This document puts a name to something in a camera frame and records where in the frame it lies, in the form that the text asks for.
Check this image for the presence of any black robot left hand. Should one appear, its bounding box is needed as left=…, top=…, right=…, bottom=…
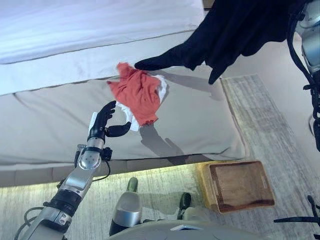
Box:
left=87, top=100, right=133, bottom=140

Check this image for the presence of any white garment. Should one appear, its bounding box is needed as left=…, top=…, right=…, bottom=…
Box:
left=115, top=73, right=169, bottom=133

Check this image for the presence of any orange red garment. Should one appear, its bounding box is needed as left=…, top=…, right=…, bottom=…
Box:
left=106, top=61, right=162, bottom=127

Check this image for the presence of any black garment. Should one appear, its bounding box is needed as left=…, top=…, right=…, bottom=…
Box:
left=134, top=0, right=305, bottom=85

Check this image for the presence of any pale grey piped bed sheet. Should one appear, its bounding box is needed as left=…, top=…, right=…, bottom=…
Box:
left=0, top=29, right=210, bottom=96

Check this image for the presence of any grey bed base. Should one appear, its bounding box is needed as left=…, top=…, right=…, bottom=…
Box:
left=0, top=157, right=201, bottom=188

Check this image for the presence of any bed with grey cover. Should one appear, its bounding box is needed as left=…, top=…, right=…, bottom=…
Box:
left=0, top=67, right=247, bottom=167

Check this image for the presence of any woven wooden basket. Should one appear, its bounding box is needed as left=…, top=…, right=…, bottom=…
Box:
left=197, top=160, right=276, bottom=214

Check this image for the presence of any robot left leg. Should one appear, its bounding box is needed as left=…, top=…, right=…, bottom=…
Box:
left=108, top=176, right=144, bottom=236

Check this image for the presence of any robot leg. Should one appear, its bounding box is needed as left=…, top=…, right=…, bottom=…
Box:
left=108, top=176, right=144, bottom=236
left=176, top=191, right=202, bottom=221

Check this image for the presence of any white duvet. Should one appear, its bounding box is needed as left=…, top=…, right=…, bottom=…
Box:
left=0, top=0, right=204, bottom=65

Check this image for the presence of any robot right leg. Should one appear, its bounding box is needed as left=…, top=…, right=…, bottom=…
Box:
left=176, top=191, right=202, bottom=221

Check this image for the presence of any white blue chest tag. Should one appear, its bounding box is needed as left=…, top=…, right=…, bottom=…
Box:
left=169, top=224, right=198, bottom=231

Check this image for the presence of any grey striped rug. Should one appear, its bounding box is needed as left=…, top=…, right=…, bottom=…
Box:
left=0, top=72, right=320, bottom=240

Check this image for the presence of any pale robot torso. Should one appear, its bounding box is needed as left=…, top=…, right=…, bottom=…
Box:
left=107, top=219, right=271, bottom=240

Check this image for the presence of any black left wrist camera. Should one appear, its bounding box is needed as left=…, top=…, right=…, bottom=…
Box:
left=100, top=146, right=113, bottom=161

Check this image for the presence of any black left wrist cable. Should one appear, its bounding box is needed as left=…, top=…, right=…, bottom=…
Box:
left=92, top=159, right=111, bottom=181

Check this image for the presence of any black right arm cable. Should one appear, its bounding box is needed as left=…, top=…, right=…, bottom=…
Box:
left=273, top=194, right=320, bottom=240

